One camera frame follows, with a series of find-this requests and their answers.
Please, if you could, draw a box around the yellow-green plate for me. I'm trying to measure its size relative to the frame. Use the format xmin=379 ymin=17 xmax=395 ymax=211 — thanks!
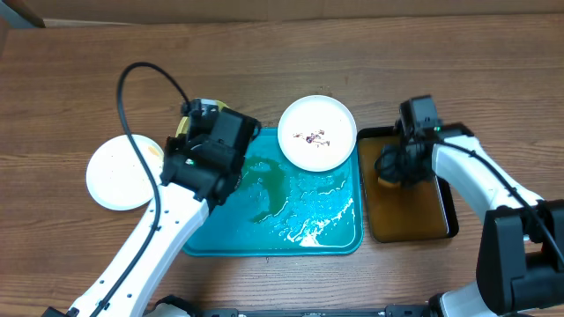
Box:
xmin=174 ymin=100 xmax=230 ymax=138

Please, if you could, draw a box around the teal and yellow sponge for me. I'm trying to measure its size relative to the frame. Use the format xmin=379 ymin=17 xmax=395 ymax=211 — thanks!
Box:
xmin=377 ymin=176 xmax=402 ymax=188

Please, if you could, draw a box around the white plate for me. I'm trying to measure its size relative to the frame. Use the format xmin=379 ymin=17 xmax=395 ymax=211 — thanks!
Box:
xmin=278 ymin=95 xmax=357 ymax=173
xmin=85 ymin=135 xmax=154 ymax=211

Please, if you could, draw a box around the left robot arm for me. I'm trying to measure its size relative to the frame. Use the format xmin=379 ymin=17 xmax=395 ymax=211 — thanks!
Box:
xmin=66 ymin=99 xmax=261 ymax=316

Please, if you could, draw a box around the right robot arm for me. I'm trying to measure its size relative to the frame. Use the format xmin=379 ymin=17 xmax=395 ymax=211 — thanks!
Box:
xmin=375 ymin=95 xmax=563 ymax=317

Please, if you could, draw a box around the black tray with brown water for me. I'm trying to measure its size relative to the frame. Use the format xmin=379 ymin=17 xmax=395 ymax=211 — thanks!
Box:
xmin=357 ymin=127 xmax=459 ymax=243

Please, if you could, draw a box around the teal plastic tray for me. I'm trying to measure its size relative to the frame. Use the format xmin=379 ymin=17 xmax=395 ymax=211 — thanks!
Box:
xmin=183 ymin=128 xmax=363 ymax=257

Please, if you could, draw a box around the dark chair part background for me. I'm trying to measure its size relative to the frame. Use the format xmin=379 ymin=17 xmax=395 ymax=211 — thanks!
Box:
xmin=1 ymin=0 xmax=45 ymax=29

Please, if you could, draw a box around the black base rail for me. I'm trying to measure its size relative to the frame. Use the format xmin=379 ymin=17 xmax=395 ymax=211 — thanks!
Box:
xmin=149 ymin=294 xmax=510 ymax=317

